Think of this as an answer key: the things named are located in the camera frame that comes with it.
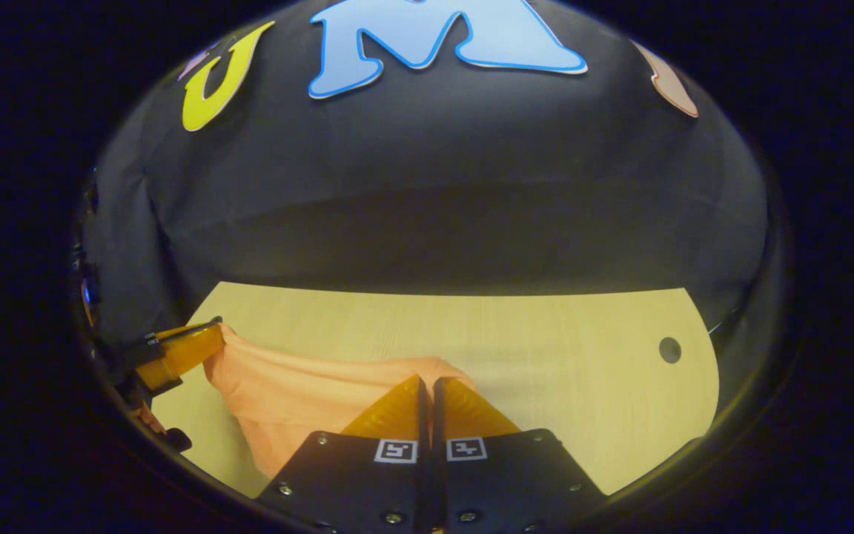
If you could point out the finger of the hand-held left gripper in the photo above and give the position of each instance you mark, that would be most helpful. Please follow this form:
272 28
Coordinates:
182 356
179 331

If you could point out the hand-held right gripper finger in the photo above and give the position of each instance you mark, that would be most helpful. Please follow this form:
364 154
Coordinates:
437 423
424 423

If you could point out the orange T-shirt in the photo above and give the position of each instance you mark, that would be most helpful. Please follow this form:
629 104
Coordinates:
301 393

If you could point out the black backdrop cloth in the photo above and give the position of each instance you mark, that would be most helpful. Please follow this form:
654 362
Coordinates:
434 185

